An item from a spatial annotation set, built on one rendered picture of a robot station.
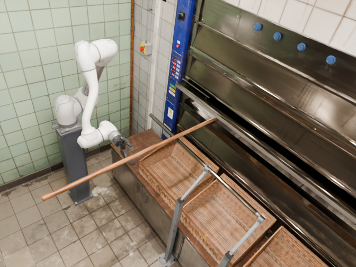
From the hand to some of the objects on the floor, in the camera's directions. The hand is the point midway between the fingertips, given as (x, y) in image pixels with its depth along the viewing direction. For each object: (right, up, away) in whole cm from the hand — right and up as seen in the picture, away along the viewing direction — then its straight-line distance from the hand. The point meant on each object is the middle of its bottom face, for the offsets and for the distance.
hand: (132, 156), depth 183 cm
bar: (+22, -96, +78) cm, 125 cm away
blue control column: (+84, -4, +196) cm, 213 cm away
